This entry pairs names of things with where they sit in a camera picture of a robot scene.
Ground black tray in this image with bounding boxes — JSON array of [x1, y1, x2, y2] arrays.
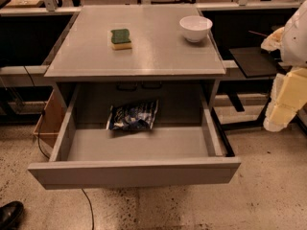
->
[[229, 47, 277, 78]]

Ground grey open drawer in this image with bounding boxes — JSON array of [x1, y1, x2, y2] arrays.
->
[[29, 82, 241, 190]]

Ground blue chip bag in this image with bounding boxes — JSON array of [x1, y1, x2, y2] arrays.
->
[[106, 100, 159, 130]]

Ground white bowl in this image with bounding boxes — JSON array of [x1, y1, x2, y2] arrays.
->
[[179, 15, 213, 42]]

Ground black floor cable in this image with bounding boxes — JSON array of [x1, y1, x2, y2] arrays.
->
[[22, 65, 96, 230]]

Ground black shoe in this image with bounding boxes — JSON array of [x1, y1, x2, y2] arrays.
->
[[0, 201, 24, 230]]

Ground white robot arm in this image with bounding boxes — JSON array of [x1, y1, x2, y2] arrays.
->
[[261, 1, 307, 132]]

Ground grey cabinet counter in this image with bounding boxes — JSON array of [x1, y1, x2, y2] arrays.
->
[[43, 5, 227, 113]]

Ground black table frame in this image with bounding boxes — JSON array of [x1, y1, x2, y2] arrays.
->
[[220, 91, 307, 132]]

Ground green yellow sponge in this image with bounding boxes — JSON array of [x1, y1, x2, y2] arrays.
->
[[111, 29, 131, 50]]

